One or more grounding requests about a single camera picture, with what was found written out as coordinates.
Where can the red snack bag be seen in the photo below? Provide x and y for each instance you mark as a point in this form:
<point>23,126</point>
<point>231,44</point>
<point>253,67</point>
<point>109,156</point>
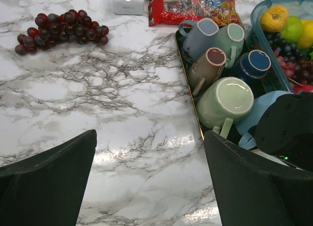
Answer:
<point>222,12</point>

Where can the yellow lemon fruit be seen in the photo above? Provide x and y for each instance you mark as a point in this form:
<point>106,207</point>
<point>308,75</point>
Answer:
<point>306,39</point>

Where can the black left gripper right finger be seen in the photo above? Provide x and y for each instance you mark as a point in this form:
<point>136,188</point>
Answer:
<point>254,191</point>

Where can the red grape bunch in container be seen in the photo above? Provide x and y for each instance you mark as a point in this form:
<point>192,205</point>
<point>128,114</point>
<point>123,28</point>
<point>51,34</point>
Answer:
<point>299,70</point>

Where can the teal transparent fruit container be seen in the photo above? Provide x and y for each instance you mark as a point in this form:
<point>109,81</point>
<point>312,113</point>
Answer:
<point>275,78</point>

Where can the orange fruit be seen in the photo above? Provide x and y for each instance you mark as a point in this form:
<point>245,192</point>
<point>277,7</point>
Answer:
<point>274,19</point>

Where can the white rectangular box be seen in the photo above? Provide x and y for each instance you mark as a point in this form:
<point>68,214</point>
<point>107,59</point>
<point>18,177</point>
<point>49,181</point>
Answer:
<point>128,7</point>

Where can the dark blue mug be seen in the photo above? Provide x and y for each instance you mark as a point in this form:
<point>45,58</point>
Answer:
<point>251,66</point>

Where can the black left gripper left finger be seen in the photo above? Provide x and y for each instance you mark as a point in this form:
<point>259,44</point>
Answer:
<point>47,189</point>

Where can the dark blue grape bunch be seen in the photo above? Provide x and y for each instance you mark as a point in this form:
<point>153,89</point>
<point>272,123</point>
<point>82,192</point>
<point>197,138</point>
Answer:
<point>281,47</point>

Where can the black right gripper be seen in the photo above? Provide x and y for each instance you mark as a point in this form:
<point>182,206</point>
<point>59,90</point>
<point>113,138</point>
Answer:
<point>285,130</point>

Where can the brown striped mug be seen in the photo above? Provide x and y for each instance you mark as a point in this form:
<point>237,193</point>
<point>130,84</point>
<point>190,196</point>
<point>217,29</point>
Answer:
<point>206,70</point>

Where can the dark red grape bunch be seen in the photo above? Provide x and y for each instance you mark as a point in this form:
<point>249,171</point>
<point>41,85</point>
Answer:
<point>52,29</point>

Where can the light green large mug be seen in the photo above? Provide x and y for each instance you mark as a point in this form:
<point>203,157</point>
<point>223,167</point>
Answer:
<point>226,102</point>

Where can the light blue hexagonal mug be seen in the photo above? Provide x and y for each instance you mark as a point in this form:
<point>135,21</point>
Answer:
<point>239,133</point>

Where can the mint green mug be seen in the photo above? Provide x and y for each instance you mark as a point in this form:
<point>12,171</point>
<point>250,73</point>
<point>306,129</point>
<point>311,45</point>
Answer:
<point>230,39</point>

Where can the green lime fruit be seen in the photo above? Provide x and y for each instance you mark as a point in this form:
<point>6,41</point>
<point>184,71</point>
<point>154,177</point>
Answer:
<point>292,30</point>

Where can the grey blue dotted mug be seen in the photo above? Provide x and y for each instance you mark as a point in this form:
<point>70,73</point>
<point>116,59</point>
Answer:
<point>199,37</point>

